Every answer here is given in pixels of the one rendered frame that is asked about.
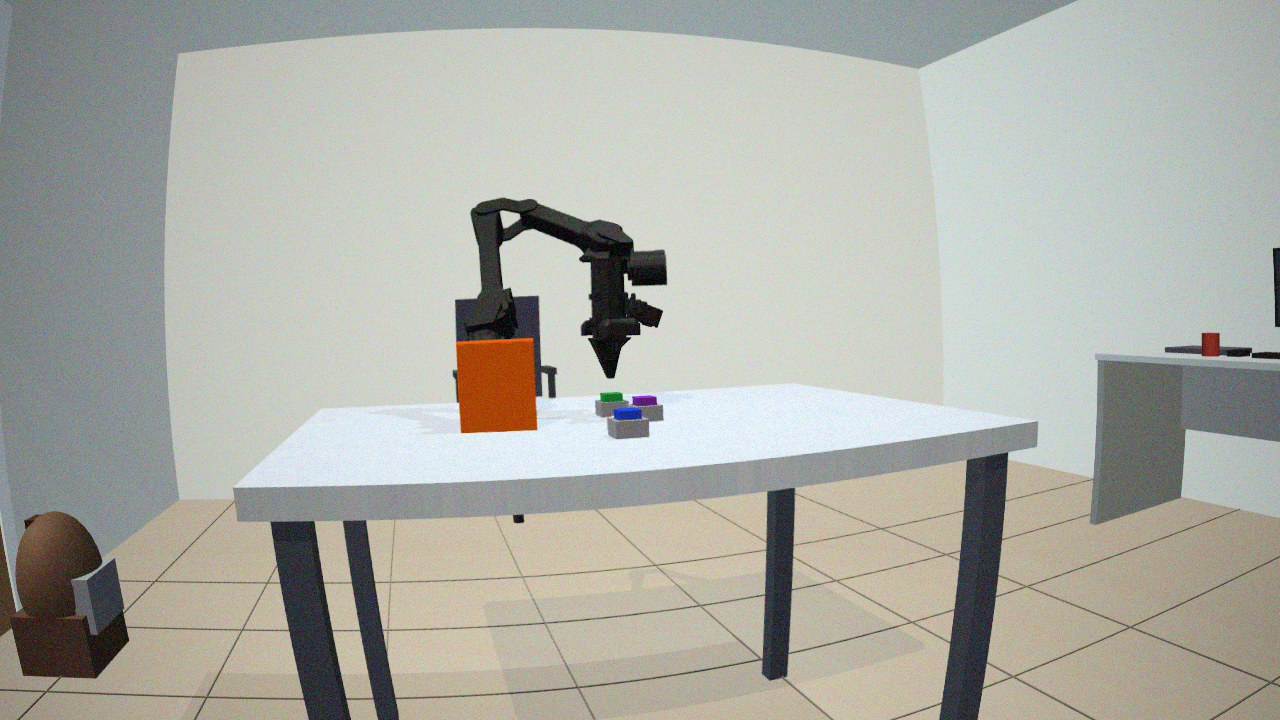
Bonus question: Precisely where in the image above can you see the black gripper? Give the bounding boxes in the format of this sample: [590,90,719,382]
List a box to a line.
[581,286,641,379]

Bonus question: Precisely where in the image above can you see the green button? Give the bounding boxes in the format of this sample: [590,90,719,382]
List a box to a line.
[595,392,628,418]

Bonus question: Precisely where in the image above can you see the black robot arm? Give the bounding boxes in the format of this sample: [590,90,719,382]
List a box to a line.
[463,197,667,342]

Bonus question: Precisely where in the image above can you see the blue button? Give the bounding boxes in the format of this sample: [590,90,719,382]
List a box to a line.
[607,407,650,439]

